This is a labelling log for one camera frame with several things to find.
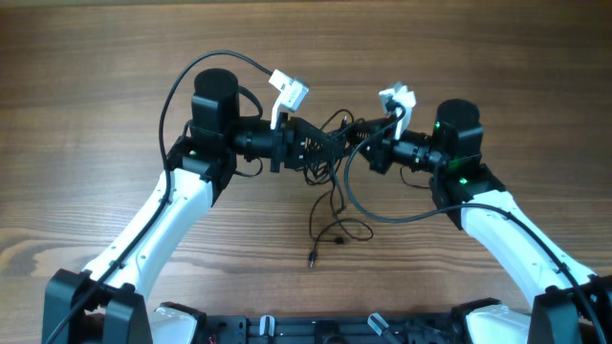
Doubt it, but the black usb cable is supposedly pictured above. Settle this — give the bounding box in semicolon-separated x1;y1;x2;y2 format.
300;108;375;269

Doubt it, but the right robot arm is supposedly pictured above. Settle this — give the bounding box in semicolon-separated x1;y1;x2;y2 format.
346;99;611;343

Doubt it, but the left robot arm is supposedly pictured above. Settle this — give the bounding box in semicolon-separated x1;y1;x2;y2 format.
42;69;346;343

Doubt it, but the right camera black cable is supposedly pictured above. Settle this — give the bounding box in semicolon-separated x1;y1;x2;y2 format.
343;103;599;344

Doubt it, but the camera black cable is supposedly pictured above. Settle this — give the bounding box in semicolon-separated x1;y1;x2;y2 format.
42;50;274;344
343;103;599;344

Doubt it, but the left camera black cable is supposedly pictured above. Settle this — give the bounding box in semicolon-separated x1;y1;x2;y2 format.
42;50;274;344

